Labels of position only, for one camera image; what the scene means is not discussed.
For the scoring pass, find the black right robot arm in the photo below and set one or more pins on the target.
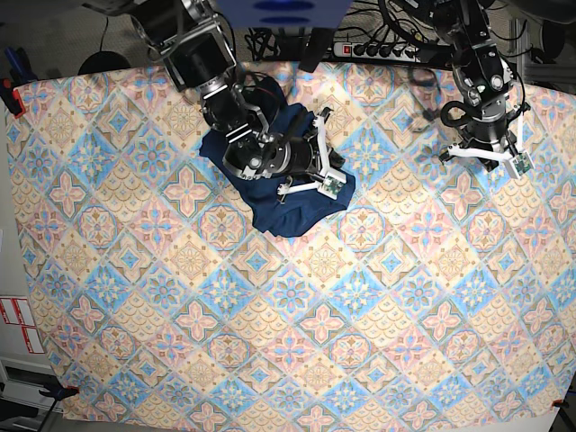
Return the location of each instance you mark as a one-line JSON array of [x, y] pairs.
[[188, 38]]

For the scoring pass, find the red-black clamp upper left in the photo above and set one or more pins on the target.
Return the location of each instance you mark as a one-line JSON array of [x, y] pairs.
[[12, 99]]

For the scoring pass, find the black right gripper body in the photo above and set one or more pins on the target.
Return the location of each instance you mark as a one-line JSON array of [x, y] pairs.
[[304, 156]]

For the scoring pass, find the white cabinet lower left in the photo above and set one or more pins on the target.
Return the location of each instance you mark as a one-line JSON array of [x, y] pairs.
[[23, 381]]

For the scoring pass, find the blue long-sleeve shirt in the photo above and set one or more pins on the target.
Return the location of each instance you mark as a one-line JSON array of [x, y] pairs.
[[300, 183]]

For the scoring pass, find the white power strip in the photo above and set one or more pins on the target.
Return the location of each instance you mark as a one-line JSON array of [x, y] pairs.
[[393, 51]]

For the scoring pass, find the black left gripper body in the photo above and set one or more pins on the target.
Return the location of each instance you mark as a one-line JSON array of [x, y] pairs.
[[484, 137]]

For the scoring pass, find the blue-handled clamp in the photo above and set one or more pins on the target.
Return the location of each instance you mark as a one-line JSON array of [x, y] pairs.
[[21, 69]]

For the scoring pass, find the orange clamp lower right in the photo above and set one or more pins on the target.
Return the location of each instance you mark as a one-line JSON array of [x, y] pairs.
[[563, 404]]

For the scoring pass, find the patterned tile tablecloth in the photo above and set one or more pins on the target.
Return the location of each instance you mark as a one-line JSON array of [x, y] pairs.
[[442, 297]]

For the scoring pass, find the black round stool base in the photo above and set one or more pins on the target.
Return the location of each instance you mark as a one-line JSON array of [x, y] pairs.
[[103, 61]]

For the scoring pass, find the red-white labels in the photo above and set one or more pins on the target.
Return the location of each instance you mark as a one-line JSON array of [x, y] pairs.
[[19, 334]]

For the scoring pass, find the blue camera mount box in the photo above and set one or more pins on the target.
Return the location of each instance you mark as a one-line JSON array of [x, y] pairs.
[[289, 13]]

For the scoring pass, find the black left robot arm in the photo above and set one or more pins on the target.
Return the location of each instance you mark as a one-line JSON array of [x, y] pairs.
[[493, 92]]

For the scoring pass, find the blue-black clamp lower left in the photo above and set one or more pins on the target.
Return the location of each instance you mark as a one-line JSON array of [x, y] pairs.
[[57, 392]]

